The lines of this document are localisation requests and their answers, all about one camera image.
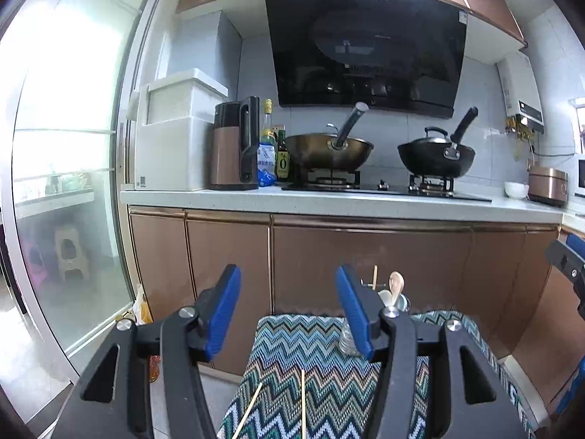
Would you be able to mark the white countertop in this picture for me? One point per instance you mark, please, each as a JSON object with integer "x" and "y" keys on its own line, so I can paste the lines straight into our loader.
{"x": 320, "y": 201}

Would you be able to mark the white bowl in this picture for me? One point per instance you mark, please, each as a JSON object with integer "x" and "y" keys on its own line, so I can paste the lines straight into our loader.
{"x": 516, "y": 190}

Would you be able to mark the blue white packet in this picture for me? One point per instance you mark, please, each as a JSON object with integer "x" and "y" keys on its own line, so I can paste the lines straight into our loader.
{"x": 267, "y": 167}

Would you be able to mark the golden wok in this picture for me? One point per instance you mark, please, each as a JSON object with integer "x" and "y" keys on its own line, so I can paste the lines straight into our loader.
{"x": 329, "y": 151}

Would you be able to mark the white water heater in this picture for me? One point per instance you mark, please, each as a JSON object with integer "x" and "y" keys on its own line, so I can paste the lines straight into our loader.
{"x": 521, "y": 87}

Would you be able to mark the beige plastic stool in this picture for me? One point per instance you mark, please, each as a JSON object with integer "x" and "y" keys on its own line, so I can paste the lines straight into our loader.
{"x": 71, "y": 247}

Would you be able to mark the white countertop appliance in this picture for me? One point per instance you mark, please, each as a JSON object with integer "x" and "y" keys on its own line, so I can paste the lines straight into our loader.
{"x": 173, "y": 146}

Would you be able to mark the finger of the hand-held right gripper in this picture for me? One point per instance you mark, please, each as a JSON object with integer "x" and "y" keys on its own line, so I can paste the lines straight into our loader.
{"x": 566, "y": 260}

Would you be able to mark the black range hood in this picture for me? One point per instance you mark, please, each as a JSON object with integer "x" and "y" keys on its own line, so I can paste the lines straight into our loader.
{"x": 365, "y": 45}

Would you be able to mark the black gas stove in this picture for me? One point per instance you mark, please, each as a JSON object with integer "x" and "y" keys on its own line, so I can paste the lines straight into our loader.
{"x": 388, "y": 192}

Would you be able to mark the bamboo chopstick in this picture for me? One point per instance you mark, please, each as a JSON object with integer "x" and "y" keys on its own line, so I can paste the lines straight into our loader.
{"x": 374, "y": 279}
{"x": 303, "y": 402}
{"x": 249, "y": 409}

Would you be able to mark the brown black countertop appliance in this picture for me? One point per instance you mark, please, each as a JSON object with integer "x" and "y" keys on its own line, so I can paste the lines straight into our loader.
{"x": 226, "y": 160}

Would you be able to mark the yellow green glass bottle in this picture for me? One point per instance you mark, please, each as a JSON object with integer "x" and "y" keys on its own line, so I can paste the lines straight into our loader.
{"x": 268, "y": 135}

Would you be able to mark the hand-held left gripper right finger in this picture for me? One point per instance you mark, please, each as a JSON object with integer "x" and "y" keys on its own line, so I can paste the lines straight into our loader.
{"x": 354, "y": 311}

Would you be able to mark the brown rice cooker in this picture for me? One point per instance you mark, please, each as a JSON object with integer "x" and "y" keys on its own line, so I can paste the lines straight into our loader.
{"x": 548, "y": 185}

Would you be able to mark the cooking oil bottle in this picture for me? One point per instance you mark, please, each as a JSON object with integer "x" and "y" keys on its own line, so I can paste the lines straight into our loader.
{"x": 154, "y": 370}

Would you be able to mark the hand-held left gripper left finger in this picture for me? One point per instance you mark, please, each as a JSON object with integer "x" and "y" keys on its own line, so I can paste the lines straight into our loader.
{"x": 224, "y": 311}

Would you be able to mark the sliding glass door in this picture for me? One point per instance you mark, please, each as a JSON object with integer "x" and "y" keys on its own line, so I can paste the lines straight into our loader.
{"x": 68, "y": 169}

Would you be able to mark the brown base cabinet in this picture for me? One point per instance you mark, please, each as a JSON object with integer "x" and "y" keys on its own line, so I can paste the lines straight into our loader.
{"x": 356, "y": 256}

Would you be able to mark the pink plastic stool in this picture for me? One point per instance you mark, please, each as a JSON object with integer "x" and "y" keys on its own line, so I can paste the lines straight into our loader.
{"x": 36, "y": 267}

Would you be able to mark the pink white bag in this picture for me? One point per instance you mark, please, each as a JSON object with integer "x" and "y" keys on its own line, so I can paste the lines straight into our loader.
{"x": 141, "y": 306}

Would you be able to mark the dark green sauce bottle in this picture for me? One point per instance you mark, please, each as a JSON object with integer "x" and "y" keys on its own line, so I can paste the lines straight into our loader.
{"x": 284, "y": 162}

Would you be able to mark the zigzag knitted cloth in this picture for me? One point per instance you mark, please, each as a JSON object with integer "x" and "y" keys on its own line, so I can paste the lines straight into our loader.
{"x": 329, "y": 375}

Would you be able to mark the black wok lid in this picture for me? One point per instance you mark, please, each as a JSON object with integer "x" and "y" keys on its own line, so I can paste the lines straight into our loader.
{"x": 434, "y": 139}

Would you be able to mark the black wok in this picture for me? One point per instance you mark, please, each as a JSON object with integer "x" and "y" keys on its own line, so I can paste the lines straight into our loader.
{"x": 434, "y": 160}

